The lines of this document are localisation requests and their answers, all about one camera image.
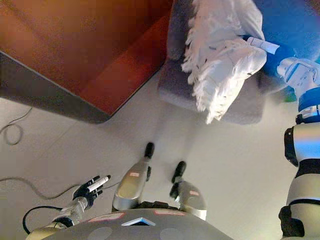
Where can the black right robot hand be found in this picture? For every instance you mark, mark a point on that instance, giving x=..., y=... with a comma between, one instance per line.
x=270, y=50

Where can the gray robot torso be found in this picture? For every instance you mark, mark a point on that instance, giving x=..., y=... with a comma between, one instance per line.
x=140, y=227

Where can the silver right robot leg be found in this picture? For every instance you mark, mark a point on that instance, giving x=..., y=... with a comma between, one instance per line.
x=192, y=197

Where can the brown wooden table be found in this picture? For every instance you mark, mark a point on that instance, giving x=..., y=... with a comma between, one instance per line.
x=75, y=50

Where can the gray fabric armchair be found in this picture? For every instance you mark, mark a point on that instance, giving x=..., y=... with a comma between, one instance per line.
x=175, y=85

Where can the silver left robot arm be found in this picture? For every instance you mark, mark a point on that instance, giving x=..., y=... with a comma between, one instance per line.
x=72, y=212

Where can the silver robot leg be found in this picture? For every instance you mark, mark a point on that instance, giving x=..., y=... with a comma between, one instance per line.
x=192, y=197
x=132, y=185

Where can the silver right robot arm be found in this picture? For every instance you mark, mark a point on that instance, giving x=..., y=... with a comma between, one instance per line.
x=305, y=150

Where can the silver left robot leg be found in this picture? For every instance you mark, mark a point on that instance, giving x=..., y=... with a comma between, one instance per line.
x=132, y=185

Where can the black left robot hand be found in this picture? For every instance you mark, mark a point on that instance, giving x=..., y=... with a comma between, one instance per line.
x=91, y=188

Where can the black right robot foot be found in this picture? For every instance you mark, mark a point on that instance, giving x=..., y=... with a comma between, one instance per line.
x=179, y=171

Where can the white ruffled pillow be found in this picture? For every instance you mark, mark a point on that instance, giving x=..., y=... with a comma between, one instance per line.
x=225, y=62

